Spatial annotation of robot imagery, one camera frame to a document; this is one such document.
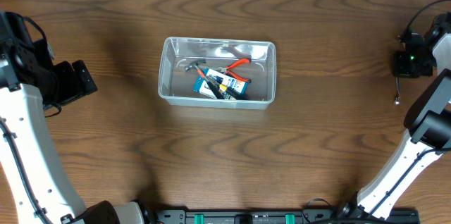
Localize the black yellow precision screwdriver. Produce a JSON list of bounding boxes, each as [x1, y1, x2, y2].
[[209, 77, 248, 100]]

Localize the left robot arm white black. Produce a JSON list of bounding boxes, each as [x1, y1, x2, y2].
[[1, 11, 149, 224]]

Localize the red handled pliers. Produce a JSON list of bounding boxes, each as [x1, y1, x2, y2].
[[215, 58, 252, 83]]

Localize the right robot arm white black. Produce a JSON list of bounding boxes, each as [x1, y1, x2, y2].
[[348, 13, 450, 220]]

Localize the small hammer orange black handle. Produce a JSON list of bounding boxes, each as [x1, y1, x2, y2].
[[185, 59, 225, 100]]

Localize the black mounting rail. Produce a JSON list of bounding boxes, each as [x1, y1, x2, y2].
[[154, 208, 421, 224]]

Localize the clear plastic container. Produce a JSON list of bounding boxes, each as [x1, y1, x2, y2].
[[158, 37, 277, 109]]

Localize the silver wrench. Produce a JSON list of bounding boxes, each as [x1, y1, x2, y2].
[[394, 77, 401, 106]]

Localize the blue white screwdriver box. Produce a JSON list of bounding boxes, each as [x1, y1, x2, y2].
[[192, 68, 249, 101]]

